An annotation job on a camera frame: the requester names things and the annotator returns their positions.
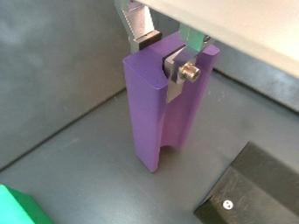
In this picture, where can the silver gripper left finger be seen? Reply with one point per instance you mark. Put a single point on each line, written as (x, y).
(136, 19)

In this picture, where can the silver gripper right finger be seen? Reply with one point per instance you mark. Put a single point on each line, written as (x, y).
(179, 64)

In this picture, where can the purple arch block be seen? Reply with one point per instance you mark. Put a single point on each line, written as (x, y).
(162, 122)

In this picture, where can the black curved fixture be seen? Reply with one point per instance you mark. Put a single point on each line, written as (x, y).
(256, 192)

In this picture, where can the green shape sorter base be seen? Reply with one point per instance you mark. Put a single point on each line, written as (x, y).
(19, 209)

